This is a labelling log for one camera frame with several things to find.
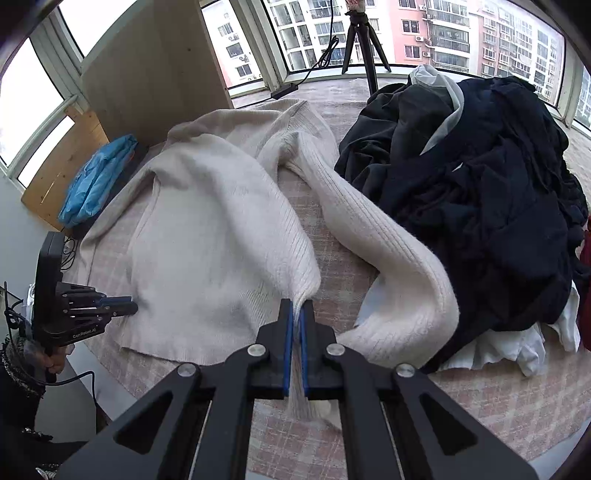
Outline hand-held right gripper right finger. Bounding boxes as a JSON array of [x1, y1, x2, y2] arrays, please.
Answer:
[[299, 301, 539, 480]]

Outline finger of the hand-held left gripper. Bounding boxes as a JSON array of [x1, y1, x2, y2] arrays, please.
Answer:
[[62, 282, 136, 309], [69, 302, 139, 326]]

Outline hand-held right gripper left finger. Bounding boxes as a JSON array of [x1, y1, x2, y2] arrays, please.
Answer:
[[55, 298, 296, 480]]

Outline cream knit sweater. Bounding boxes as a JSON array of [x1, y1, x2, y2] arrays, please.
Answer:
[[76, 98, 460, 423]]

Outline person's left forearm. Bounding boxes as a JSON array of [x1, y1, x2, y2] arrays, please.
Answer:
[[0, 339, 49, 402]]

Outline pile of dark clothes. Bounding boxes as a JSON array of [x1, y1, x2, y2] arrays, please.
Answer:
[[335, 76, 591, 374]]

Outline person's left hand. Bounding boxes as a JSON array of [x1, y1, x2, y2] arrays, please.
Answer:
[[42, 344, 70, 376]]

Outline blue striped garment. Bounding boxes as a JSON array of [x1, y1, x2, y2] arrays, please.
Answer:
[[58, 135, 139, 228]]

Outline person's black tweed jacket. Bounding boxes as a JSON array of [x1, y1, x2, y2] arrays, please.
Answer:
[[0, 397, 100, 480]]

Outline pine wood board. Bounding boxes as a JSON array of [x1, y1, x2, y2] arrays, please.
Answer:
[[21, 106, 112, 232]]

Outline pink checked blanket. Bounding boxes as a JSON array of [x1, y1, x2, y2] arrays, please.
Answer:
[[78, 76, 591, 480]]

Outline window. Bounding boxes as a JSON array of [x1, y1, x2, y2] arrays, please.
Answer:
[[0, 0, 591, 185]]

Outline grey-brown wood board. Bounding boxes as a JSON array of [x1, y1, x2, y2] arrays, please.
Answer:
[[81, 0, 234, 148]]

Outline grey white garment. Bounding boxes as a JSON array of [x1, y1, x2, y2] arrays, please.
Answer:
[[409, 65, 465, 155]]

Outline black tripod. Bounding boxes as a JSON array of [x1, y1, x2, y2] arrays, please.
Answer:
[[342, 0, 392, 95]]

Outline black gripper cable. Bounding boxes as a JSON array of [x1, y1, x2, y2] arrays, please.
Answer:
[[44, 371, 100, 421]]

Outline black adapter cable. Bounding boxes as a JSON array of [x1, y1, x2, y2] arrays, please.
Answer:
[[271, 0, 342, 99]]

